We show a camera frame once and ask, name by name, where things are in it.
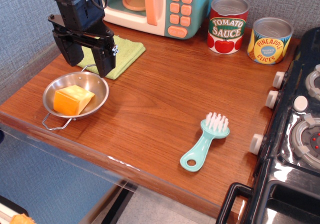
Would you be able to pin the orange microwave plate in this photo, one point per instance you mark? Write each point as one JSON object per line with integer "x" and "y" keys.
{"x": 134, "y": 5}

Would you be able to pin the teal dish brush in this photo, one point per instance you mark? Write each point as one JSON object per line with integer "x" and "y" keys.
{"x": 214, "y": 126}

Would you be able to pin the black toy stove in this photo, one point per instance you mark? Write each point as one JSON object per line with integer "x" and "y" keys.
{"x": 286, "y": 187}

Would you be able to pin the tomato sauce can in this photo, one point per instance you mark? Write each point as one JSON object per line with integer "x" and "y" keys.
{"x": 226, "y": 26}

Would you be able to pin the orange cheese block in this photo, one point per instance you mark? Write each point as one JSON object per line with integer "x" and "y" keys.
{"x": 71, "y": 100}

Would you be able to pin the small steel pan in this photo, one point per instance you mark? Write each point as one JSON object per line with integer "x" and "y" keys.
{"x": 85, "y": 79}

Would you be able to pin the pineapple slices can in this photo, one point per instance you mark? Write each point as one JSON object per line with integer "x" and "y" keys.
{"x": 269, "y": 40}

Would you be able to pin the white stove knob top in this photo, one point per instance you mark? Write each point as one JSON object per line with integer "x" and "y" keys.
{"x": 278, "y": 79}

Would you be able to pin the green towel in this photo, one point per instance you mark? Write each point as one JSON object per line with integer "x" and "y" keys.
{"x": 129, "y": 52}

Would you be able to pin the white stove knob middle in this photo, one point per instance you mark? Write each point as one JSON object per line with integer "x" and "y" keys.
{"x": 271, "y": 99}

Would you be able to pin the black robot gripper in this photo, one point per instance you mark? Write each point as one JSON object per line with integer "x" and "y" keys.
{"x": 84, "y": 17}

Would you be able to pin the white stove knob bottom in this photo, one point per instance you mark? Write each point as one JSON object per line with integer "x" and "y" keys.
{"x": 256, "y": 143}

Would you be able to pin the white stove knob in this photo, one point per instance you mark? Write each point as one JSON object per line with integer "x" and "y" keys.
{"x": 256, "y": 143}
{"x": 278, "y": 79}
{"x": 271, "y": 99}

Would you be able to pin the toy microwave teal and white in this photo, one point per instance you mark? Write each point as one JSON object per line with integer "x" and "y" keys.
{"x": 179, "y": 19}

